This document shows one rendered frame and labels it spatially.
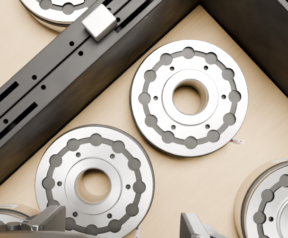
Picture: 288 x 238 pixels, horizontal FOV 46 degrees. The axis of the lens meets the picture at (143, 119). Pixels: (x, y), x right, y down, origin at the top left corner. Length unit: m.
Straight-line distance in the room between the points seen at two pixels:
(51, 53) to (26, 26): 0.12
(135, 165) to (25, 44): 0.16
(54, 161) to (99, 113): 0.06
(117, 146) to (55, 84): 0.09
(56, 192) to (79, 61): 0.12
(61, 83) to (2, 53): 0.14
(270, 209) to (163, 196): 0.09
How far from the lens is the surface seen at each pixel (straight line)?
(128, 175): 0.29
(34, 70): 0.24
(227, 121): 0.30
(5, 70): 0.35
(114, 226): 0.31
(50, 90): 0.23
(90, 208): 0.30
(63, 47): 0.23
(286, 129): 0.35
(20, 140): 0.26
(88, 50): 0.23
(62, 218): 0.16
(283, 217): 0.32
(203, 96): 0.31
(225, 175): 0.33
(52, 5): 0.32
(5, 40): 0.36
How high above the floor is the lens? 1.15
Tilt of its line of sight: 88 degrees down
